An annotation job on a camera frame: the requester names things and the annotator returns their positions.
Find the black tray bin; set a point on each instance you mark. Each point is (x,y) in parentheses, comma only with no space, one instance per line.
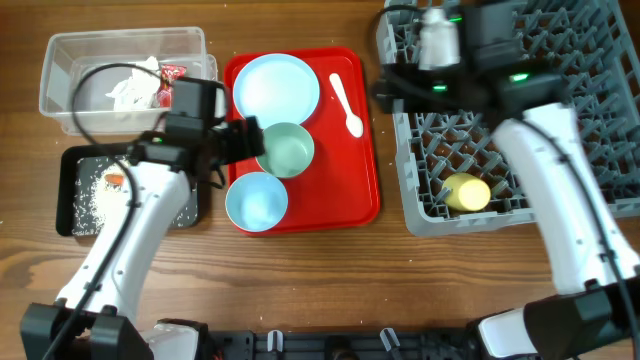
(66,192)

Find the yellow plastic cup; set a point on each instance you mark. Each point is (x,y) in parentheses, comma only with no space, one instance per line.
(466,192)

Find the white plastic spoon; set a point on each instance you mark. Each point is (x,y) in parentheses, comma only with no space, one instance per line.
(354,123)

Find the clear plastic bin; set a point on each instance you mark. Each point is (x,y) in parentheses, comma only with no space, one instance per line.
(69,56)

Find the light blue bowl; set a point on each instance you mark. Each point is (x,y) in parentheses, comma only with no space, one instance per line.
(256,202)

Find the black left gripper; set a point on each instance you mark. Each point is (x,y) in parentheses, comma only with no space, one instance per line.
(245,146)

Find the orange carrot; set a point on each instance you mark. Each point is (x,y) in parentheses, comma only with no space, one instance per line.
(116,180)

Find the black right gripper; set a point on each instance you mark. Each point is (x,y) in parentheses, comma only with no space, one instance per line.
(410,75)

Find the white tissue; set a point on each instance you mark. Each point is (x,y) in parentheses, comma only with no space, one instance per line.
(138,91)

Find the red snack wrapper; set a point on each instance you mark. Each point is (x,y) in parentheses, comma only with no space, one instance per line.
(169,74)

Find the grey dishwasher rack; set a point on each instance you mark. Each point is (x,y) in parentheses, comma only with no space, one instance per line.
(585,42)

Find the mint green bowl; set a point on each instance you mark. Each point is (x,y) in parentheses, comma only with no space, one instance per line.
(289,150)

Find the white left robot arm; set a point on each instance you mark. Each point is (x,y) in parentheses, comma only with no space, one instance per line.
(93,315)

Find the red serving tray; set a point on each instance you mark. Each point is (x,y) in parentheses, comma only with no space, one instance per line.
(340,187)

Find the light blue plate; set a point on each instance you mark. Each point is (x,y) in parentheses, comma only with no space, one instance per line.
(276,88)

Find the white rice grains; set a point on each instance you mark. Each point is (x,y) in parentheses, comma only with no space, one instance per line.
(94,199)

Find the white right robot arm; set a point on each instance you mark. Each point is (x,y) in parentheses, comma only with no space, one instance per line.
(595,271)

